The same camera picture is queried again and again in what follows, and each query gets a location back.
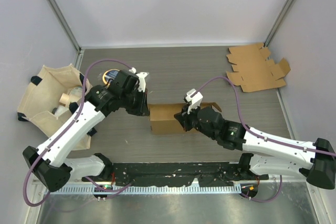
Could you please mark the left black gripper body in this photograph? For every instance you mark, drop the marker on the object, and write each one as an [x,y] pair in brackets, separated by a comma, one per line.
[134,102]

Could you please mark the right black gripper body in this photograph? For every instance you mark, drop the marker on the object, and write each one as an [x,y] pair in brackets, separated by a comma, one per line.
[195,122]

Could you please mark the large brown cardboard box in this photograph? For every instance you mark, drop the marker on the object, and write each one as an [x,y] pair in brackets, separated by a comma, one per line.
[175,119]

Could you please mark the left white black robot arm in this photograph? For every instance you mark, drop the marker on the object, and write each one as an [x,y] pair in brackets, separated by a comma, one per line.
[49,161]

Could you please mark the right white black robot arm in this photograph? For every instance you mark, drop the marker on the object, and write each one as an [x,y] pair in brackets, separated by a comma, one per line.
[263,153]

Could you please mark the yellow masking tape roll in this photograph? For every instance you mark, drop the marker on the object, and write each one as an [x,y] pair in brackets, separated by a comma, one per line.
[109,76]

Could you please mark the cardboard tube in bag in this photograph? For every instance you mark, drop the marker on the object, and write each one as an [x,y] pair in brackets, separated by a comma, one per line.
[64,99]

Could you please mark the beige canvas tote bag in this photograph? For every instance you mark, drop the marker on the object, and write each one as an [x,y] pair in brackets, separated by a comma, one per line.
[42,95]

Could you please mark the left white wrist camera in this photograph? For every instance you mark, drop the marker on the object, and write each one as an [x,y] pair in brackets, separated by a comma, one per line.
[142,76]

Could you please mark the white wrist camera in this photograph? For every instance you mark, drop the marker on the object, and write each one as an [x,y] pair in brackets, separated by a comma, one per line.
[142,76]
[193,98]

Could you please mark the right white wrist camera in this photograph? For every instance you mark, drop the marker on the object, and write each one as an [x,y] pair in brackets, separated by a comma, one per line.
[193,98]

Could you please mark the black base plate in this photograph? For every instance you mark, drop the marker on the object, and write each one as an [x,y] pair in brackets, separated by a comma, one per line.
[208,174]

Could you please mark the white slotted cable duct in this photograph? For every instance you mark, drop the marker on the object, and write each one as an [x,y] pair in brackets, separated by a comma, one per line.
[194,188]

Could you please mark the left aluminium frame post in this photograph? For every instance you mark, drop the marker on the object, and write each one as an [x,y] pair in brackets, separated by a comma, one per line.
[64,24]

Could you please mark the aluminium frame post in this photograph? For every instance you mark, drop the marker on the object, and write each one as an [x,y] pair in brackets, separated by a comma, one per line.
[64,24]
[278,22]

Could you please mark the right aluminium frame post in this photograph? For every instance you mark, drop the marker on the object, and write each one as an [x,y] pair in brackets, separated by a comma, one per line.
[278,22]

